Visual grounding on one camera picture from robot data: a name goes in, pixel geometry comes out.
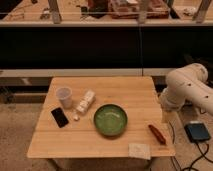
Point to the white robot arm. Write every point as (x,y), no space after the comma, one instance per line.
(187,83)

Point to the black foot pedal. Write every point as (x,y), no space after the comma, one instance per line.
(197,132)

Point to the translucent plastic cup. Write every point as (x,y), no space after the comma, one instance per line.
(64,95)

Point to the red brown pocket knife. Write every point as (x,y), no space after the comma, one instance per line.
(157,134)

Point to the black smartphone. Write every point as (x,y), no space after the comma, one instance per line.
(59,117)

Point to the green ceramic bowl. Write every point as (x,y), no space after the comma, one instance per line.
(110,120)

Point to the beige end effector stub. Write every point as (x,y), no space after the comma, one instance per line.
(165,116)

